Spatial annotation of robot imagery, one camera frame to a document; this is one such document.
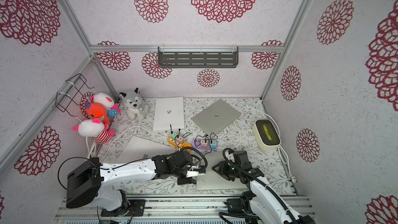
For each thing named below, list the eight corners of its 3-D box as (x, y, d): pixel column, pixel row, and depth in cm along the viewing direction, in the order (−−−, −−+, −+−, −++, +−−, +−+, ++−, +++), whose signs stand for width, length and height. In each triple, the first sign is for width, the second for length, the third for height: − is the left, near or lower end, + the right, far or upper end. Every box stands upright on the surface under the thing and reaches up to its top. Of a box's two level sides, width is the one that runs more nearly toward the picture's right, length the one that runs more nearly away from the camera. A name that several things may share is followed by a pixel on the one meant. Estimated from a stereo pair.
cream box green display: (257, 151, 95) (261, 146, 90) (250, 124, 108) (253, 118, 102) (278, 151, 95) (282, 146, 90) (268, 124, 108) (272, 119, 102)
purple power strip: (192, 147, 97) (192, 140, 90) (195, 141, 99) (194, 134, 93) (215, 154, 94) (217, 148, 87) (217, 148, 96) (218, 141, 90)
